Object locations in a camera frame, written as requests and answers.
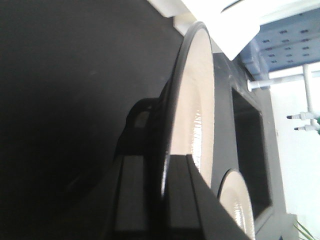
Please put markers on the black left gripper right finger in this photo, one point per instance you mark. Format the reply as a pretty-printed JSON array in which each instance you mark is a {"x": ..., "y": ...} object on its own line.
[{"x": 193, "y": 212}]

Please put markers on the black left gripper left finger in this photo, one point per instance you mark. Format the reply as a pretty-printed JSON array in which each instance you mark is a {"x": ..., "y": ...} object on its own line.
[{"x": 126, "y": 217}]

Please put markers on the beige plate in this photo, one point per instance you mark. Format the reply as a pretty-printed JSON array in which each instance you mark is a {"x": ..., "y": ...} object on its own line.
[
  {"x": 189, "y": 106},
  {"x": 234, "y": 196}
]

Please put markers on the black plate riser left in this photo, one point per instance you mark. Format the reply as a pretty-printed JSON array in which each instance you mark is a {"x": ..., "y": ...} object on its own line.
[{"x": 144, "y": 130}]

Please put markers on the black lab sink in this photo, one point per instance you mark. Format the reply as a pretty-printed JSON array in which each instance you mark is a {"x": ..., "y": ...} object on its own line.
[{"x": 251, "y": 152}]

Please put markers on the green plant leaves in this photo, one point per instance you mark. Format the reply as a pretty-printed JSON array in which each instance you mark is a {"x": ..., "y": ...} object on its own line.
[{"x": 307, "y": 226}]

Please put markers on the white lab faucet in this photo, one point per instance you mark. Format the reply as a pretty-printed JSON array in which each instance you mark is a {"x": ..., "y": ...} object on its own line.
[{"x": 302, "y": 85}]

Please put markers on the white bin right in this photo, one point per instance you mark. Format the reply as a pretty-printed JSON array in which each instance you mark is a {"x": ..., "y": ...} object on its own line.
[{"x": 176, "y": 9}]

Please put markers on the blue-grey drying pegboard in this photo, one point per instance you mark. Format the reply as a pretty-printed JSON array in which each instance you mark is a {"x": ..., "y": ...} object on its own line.
[{"x": 285, "y": 43}]

